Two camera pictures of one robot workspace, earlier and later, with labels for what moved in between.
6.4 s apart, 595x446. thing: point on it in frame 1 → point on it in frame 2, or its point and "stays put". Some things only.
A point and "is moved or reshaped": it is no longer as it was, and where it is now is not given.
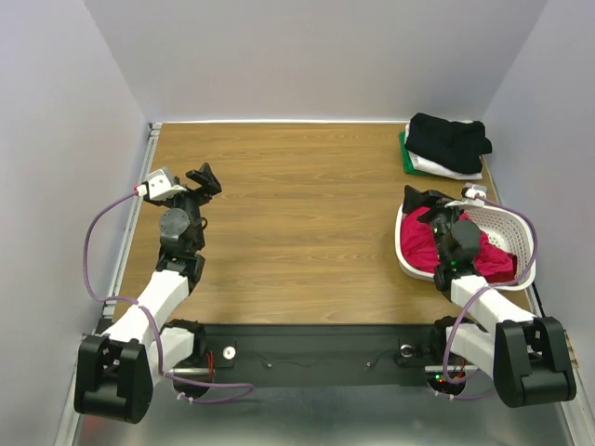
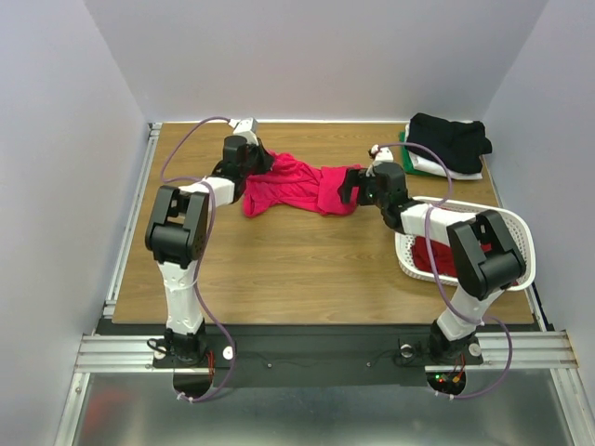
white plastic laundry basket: (507, 230) stays put
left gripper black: (191, 191) → (259, 158)
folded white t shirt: (425, 165) stays put
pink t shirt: (419, 251) is moved or reshaped
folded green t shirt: (408, 165) stays put
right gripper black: (434, 210) → (355, 184)
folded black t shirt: (457, 145) stays put
